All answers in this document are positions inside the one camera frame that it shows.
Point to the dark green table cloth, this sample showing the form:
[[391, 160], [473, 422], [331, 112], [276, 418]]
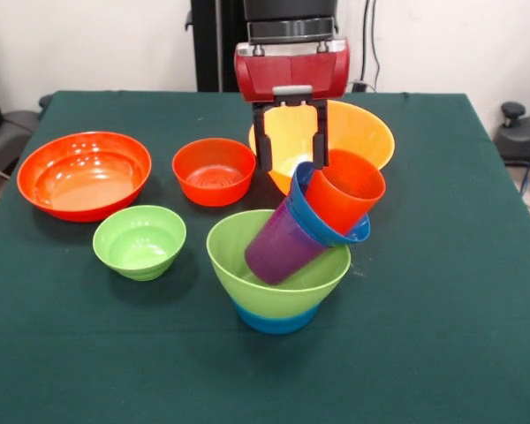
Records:
[[159, 375]]

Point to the black chair base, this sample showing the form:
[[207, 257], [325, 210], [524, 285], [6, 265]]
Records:
[[519, 137]]

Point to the light blue plastic bowl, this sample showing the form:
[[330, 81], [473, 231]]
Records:
[[276, 322]]

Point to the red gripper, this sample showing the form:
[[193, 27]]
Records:
[[291, 73]]

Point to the purple plastic cup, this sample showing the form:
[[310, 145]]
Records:
[[278, 247]]

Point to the large red plastic bowl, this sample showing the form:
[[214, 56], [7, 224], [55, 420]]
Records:
[[84, 181]]

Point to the dark blue plastic bowl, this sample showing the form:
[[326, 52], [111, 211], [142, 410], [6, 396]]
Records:
[[300, 199]]

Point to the red plastic cup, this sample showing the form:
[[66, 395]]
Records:
[[344, 194]]

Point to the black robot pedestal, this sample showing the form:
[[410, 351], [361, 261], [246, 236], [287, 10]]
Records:
[[216, 44]]

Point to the large orange plastic bowl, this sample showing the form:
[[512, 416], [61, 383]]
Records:
[[362, 132]]

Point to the large green plastic bowl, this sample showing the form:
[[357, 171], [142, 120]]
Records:
[[229, 265]]

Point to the small red plastic bowl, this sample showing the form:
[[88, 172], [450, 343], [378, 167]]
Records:
[[214, 176]]

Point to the small green plastic bowl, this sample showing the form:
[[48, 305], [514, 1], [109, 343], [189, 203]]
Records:
[[139, 245]]

